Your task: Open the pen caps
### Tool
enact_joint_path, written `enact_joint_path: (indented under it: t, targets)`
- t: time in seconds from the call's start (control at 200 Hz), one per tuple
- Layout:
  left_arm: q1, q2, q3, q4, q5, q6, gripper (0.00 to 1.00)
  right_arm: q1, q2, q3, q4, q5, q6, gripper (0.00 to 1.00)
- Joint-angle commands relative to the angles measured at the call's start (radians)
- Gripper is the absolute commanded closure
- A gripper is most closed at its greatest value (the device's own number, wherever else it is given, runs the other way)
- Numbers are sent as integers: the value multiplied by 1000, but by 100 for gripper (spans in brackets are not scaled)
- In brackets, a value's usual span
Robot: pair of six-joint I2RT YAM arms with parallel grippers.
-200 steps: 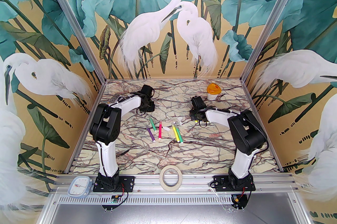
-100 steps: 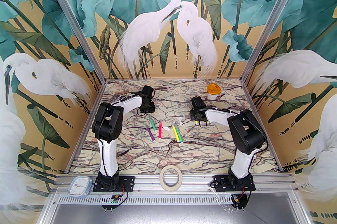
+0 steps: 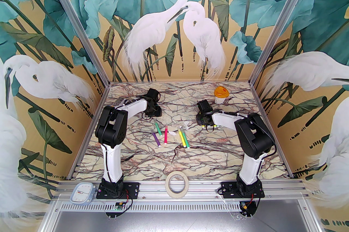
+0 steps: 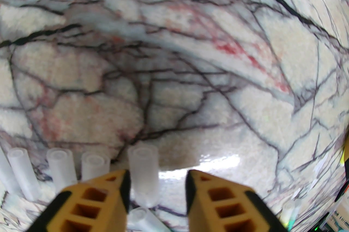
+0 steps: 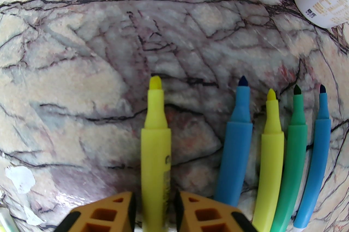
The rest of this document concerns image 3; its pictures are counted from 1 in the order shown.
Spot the left small circuit board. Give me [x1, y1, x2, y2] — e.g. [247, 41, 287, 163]
[105, 200, 134, 219]

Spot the white blue round timer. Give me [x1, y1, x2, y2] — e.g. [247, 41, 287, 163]
[70, 183, 96, 204]

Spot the orange lidded white container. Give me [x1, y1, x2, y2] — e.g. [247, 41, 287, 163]
[213, 86, 229, 104]

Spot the left aluminium frame post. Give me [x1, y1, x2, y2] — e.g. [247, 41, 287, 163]
[35, 0, 111, 84]

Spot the masking tape roll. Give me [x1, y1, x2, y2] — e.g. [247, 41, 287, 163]
[165, 171, 188, 197]

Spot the small circuit board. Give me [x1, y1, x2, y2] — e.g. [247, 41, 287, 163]
[105, 200, 134, 219]
[239, 200, 258, 218]

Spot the aluminium frame post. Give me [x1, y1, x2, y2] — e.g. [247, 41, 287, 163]
[35, 0, 111, 84]
[249, 0, 323, 86]

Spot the aluminium front rail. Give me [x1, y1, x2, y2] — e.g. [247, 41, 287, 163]
[52, 181, 311, 200]

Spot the perforated metal strip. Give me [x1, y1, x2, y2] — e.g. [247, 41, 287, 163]
[55, 203, 300, 213]

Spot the right aluminium frame post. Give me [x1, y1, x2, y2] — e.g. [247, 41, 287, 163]
[249, 0, 323, 86]

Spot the right small circuit board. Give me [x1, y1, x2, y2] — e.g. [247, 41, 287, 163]
[239, 200, 258, 218]

